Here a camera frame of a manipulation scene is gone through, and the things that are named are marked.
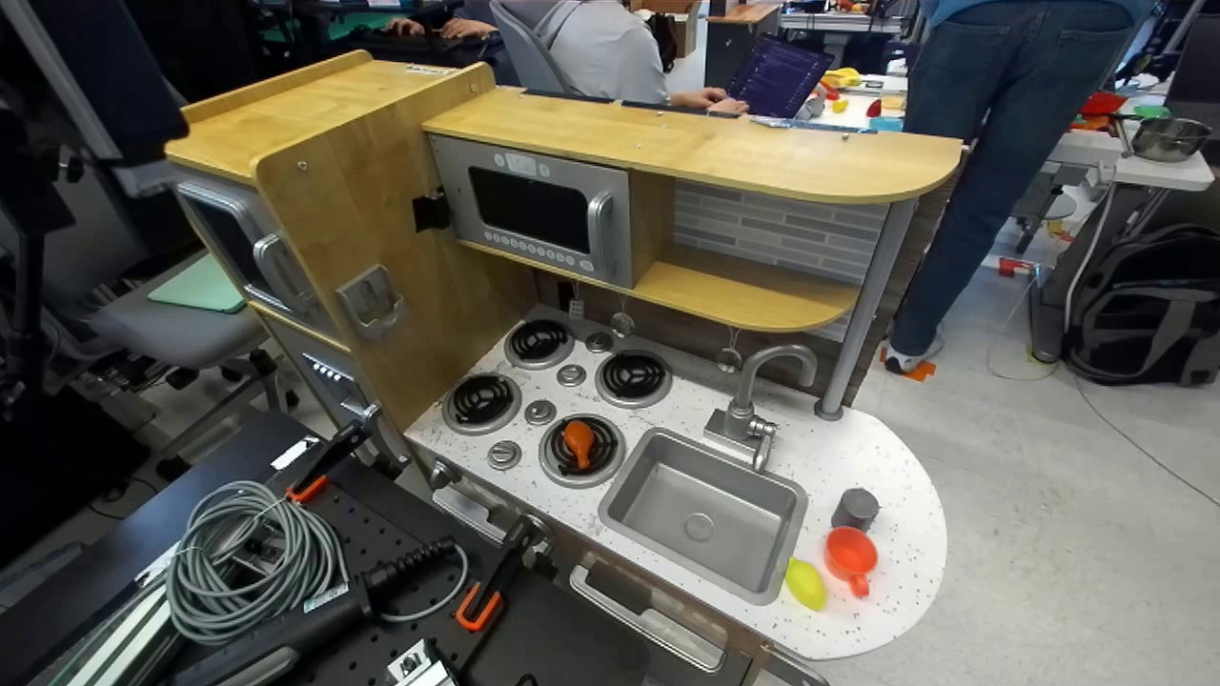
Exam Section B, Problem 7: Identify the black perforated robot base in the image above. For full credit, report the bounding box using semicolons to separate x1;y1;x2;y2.
0;410;832;686

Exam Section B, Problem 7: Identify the orange cup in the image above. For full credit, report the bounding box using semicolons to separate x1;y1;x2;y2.
823;526;875;600

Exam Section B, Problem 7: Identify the toy kitchen playset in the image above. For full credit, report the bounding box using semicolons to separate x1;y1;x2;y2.
167;49;959;669

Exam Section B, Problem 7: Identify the orange toy carrot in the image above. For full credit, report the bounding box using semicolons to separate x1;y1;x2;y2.
561;421;596;474

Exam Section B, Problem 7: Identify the toy microwave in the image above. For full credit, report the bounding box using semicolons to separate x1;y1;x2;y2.
429;139;635;285

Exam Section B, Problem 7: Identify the silver toy faucet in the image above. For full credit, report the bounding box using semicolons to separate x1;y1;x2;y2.
704;345;816;474

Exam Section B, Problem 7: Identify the silver toy sink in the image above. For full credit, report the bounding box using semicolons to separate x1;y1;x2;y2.
600;432;809;604

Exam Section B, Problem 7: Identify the black orange clamp near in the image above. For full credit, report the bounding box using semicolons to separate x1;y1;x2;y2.
452;517;536;632

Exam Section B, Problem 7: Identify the black orange clamp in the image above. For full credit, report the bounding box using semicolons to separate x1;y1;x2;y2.
452;517;536;632
287;421;373;507

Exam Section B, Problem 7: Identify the seated person grey shirt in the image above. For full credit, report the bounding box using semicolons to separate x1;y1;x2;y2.
499;0;748;116

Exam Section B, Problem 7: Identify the yellow toy lemon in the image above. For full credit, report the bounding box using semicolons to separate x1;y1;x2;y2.
786;558;828;610

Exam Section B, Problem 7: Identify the purple laptop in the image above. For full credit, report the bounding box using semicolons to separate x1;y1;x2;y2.
734;37;832;120

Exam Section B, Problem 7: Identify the black orange clamp far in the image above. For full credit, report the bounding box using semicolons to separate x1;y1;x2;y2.
287;421;373;507

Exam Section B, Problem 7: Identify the toy oven door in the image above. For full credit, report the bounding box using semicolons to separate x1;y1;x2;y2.
176;177;328;331

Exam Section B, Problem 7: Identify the standing person in jeans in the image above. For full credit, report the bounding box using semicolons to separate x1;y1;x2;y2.
884;0;1156;373

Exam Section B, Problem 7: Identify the black backpack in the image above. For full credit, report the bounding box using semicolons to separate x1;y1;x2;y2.
1065;224;1220;390

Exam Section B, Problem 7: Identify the grey office chair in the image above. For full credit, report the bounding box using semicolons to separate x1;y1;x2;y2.
0;0;259;370

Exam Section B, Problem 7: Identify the metal bowl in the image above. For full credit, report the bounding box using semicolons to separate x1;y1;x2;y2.
1132;120;1210;164

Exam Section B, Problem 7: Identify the coiled grey cable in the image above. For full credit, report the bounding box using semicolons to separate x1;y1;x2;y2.
162;477;349;650

